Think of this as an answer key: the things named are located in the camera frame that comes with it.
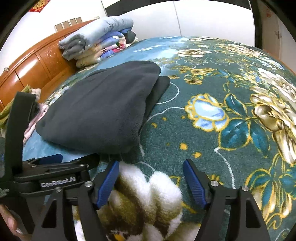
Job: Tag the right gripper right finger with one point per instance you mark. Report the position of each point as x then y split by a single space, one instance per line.
245 220

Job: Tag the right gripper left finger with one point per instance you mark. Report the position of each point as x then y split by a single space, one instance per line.
57 218

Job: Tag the black and white fleece garment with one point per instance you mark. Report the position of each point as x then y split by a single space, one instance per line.
104 112

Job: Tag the person's left hand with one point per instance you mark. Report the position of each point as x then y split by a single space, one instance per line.
12 224

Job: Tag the pink floral folded garment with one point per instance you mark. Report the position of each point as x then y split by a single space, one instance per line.
43 108

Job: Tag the beige folded garment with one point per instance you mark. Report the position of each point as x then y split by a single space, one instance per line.
37 93

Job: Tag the blue floral bed blanket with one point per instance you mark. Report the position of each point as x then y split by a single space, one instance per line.
231 109

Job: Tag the orange wooden headboard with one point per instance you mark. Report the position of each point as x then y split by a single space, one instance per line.
42 66

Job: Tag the tan folded blanket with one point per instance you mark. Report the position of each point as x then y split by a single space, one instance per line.
89 60

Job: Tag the light blue grey folded quilt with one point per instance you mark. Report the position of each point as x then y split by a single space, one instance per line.
83 39

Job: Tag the colourful floral folded quilt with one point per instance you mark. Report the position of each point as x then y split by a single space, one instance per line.
112 40

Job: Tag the dark round pillow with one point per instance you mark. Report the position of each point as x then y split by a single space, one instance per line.
129 37

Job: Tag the white door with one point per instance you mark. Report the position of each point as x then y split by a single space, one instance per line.
276 39

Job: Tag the white and black wardrobe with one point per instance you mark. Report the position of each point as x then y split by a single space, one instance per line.
215 19

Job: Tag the red fu wall decoration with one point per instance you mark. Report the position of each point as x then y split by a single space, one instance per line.
37 8

